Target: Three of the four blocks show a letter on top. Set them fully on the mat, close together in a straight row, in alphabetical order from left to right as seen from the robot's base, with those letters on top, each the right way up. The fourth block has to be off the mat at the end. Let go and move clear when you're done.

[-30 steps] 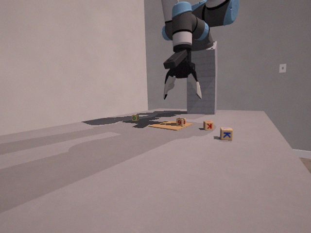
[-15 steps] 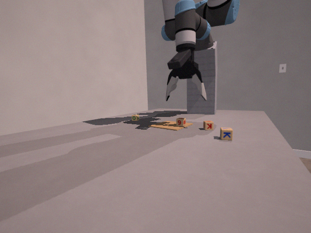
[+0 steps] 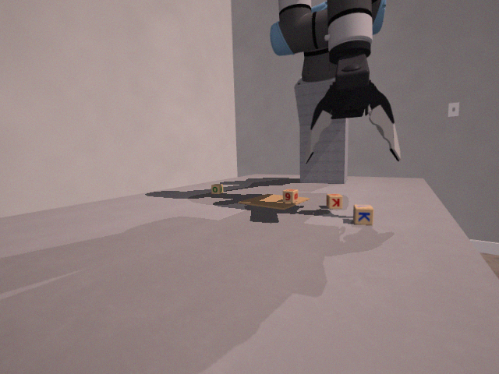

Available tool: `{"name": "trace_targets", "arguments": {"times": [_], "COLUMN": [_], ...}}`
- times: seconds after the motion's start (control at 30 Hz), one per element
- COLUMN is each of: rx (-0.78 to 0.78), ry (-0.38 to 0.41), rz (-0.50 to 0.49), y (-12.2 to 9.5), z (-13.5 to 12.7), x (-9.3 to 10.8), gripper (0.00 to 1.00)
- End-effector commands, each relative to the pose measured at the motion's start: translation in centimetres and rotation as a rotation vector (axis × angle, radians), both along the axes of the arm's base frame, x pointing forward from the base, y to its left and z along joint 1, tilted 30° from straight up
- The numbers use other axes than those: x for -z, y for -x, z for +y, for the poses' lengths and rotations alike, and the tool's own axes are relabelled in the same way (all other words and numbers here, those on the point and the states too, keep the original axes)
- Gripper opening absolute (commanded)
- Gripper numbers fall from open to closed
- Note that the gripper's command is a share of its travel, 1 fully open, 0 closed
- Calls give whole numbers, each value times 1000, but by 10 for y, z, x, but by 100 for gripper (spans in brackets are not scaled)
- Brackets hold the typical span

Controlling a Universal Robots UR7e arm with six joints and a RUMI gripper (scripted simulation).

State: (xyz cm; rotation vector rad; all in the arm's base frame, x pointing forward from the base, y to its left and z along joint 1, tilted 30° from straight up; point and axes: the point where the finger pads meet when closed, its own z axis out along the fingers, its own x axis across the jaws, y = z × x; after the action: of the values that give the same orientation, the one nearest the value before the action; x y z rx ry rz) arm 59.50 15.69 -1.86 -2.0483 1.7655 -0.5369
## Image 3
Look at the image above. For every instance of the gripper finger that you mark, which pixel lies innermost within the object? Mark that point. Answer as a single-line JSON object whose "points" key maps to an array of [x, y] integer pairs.
{"points": [[381, 116], [321, 121]]}

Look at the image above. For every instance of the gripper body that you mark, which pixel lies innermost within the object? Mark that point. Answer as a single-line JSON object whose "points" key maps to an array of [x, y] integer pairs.
{"points": [[351, 105]]}

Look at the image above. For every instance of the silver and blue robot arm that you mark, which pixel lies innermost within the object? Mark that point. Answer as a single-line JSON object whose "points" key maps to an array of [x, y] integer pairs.
{"points": [[302, 29]]}

